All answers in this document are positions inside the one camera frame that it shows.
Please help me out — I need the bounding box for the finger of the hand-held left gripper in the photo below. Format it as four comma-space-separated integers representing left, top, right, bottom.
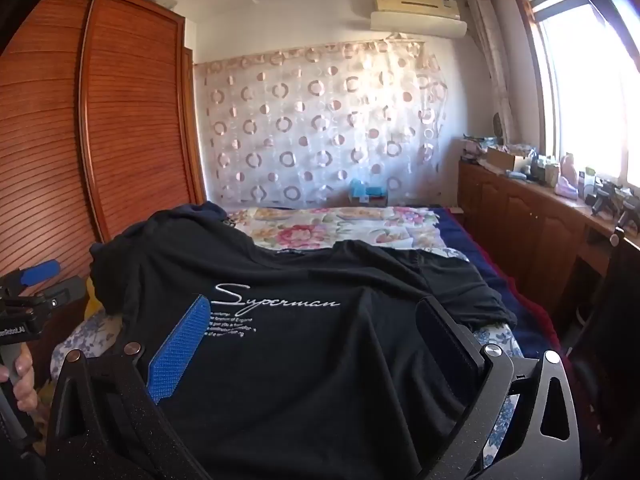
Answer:
17, 260, 62, 287
46, 275, 88, 307

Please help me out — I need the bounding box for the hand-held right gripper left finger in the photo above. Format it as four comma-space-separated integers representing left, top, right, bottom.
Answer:
45, 294, 216, 480

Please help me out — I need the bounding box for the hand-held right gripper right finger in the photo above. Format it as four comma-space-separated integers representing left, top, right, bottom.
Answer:
415, 296, 583, 480

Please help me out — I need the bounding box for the black t-shirt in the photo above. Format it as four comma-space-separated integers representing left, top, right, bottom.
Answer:
90, 205, 518, 480

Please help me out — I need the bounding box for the person's left hand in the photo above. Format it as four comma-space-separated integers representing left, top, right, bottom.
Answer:
0, 347, 39, 417

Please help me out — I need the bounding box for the navy blanket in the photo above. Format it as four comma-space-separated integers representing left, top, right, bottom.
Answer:
432, 206, 558, 361

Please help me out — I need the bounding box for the wooden cabinet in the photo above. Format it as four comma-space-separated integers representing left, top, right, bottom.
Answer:
457, 157, 640, 321

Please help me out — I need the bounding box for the folded navy garment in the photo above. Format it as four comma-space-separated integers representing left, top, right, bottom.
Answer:
167, 201, 232, 228

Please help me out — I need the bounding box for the pink floral quilt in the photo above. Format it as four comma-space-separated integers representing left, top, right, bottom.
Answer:
227, 205, 471, 263

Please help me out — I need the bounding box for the blue box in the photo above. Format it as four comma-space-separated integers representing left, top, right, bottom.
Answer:
348, 178, 388, 207

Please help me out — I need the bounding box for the dark chair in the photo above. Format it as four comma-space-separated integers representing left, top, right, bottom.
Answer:
570, 227, 640, 441

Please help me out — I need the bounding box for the wooden slatted wardrobe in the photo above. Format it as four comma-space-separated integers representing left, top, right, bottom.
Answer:
0, 0, 208, 376

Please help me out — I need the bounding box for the cardboard box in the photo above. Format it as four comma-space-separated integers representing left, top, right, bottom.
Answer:
486, 147, 532, 174

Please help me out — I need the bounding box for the pink figurine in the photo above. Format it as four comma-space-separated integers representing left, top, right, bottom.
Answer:
554, 154, 579, 197

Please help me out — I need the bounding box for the black tool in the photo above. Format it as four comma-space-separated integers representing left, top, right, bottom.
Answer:
586, 179, 636, 217

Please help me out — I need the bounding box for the sheer circle-patterned curtain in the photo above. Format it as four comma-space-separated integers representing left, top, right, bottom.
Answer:
194, 35, 451, 208

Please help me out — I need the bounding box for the white window curtain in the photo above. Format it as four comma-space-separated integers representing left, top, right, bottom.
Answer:
467, 0, 522, 146

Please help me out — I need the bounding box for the window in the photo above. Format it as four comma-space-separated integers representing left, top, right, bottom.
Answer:
515, 0, 640, 188

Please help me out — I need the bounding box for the cream air conditioner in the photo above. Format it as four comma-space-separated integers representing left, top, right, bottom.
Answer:
375, 0, 461, 17

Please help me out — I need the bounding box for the wall air conditioner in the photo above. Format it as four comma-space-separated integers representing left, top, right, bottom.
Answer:
370, 10, 468, 37

